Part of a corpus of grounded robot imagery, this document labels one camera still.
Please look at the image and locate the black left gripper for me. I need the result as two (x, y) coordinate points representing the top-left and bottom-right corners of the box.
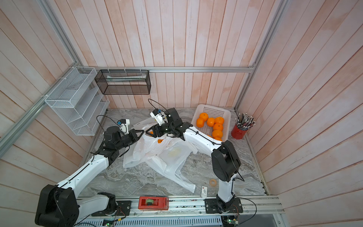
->
(115, 129), (145, 150)

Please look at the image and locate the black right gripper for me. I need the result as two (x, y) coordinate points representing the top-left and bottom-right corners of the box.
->
(146, 123), (176, 139)

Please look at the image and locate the white printed plastic bag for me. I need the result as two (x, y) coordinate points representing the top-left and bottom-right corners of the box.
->
(123, 118), (182, 168)

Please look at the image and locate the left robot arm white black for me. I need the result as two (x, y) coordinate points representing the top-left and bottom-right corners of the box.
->
(35, 126), (144, 227)

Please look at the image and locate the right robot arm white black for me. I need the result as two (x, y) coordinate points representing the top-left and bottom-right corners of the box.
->
(146, 108), (243, 214)

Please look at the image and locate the white plastic perforated basket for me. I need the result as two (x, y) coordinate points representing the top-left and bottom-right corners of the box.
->
(192, 104), (231, 141)

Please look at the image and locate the red tape dispenser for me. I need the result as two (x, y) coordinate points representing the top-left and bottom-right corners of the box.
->
(138, 196), (169, 211)

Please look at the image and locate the small white card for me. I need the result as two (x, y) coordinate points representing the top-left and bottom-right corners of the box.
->
(201, 186), (208, 198)

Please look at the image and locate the red metal pencil bucket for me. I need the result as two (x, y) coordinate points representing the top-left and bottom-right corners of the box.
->
(231, 125), (247, 140)

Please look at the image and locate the black wire mesh basket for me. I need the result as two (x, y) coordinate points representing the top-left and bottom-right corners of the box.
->
(95, 69), (151, 95)

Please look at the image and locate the white wire mesh shelf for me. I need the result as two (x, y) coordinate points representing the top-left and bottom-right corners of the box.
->
(45, 67), (110, 136)

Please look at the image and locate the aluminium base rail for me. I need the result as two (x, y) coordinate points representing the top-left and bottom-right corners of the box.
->
(75, 196), (290, 227)

